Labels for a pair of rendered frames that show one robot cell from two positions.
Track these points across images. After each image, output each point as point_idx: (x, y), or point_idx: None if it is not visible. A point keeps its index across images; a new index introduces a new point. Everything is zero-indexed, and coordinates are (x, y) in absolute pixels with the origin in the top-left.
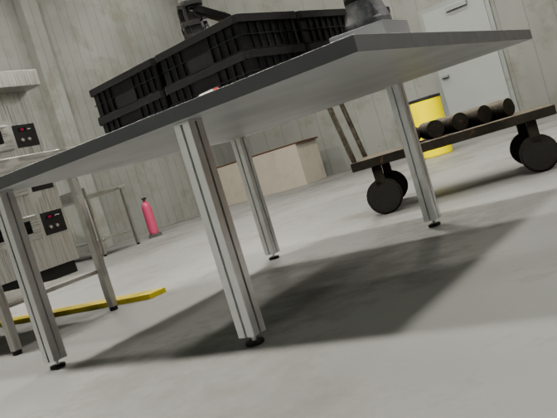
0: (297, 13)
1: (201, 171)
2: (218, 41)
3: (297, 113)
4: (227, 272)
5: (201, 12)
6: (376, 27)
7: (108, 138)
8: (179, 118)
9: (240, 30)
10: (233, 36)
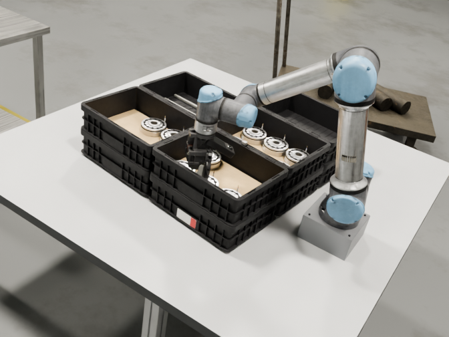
0: (290, 170)
1: (154, 321)
2: (214, 197)
3: None
4: None
5: (210, 146)
6: (343, 241)
7: (88, 255)
8: (154, 302)
9: (236, 210)
10: (228, 210)
